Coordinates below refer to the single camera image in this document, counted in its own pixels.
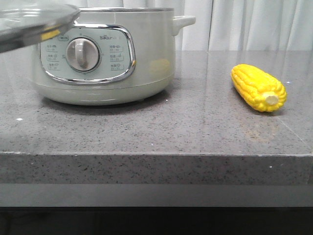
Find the yellow corn cob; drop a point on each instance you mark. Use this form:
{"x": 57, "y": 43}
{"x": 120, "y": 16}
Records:
{"x": 259, "y": 89}

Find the glass pot lid steel rim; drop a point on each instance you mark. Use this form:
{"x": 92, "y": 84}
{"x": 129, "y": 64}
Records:
{"x": 28, "y": 22}

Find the pale green electric cooking pot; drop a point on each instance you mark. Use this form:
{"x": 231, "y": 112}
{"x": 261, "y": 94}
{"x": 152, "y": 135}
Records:
{"x": 109, "y": 56}

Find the white pleated curtain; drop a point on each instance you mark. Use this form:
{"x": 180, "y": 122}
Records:
{"x": 234, "y": 24}

